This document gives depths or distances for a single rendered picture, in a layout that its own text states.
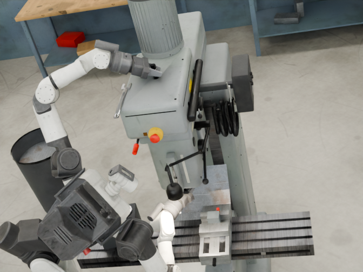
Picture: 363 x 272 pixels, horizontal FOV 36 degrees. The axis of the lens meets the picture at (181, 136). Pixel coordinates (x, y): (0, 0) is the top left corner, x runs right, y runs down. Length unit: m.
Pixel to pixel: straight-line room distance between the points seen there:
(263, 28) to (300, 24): 0.40
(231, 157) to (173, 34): 0.90
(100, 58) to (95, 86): 4.16
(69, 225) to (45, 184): 2.36
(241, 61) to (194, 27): 0.45
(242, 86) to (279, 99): 2.85
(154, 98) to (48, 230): 0.67
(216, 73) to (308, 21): 3.42
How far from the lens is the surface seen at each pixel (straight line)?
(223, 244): 2.79
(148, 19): 2.40
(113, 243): 3.01
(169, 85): 2.26
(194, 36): 2.89
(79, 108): 6.06
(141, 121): 2.21
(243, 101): 2.63
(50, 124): 2.27
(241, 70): 2.58
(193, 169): 2.52
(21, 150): 4.76
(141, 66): 2.27
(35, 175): 4.50
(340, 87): 5.52
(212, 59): 3.07
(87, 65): 2.32
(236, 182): 3.18
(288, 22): 6.24
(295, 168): 4.62
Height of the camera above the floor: 3.04
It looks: 36 degrees down
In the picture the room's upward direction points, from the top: 14 degrees counter-clockwise
